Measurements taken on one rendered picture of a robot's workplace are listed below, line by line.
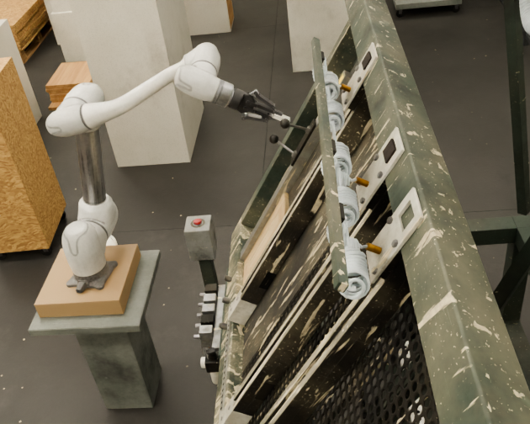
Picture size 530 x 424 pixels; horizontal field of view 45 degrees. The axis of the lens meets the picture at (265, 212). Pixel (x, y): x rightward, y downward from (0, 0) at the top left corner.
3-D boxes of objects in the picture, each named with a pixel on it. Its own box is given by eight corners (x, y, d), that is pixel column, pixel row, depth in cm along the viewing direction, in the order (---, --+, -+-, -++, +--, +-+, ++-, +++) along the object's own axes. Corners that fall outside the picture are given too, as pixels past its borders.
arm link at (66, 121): (74, 108, 238) (87, 92, 249) (34, 120, 243) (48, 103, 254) (91, 138, 245) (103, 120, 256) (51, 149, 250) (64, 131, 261)
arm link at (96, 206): (75, 246, 296) (91, 216, 314) (109, 250, 296) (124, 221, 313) (53, 95, 250) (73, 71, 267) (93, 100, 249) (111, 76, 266)
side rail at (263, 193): (262, 224, 305) (241, 216, 302) (381, 18, 243) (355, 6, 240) (262, 231, 300) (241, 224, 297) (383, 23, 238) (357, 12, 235)
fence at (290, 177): (248, 254, 283) (240, 251, 282) (353, 74, 230) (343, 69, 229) (248, 262, 279) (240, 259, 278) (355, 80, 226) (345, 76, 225)
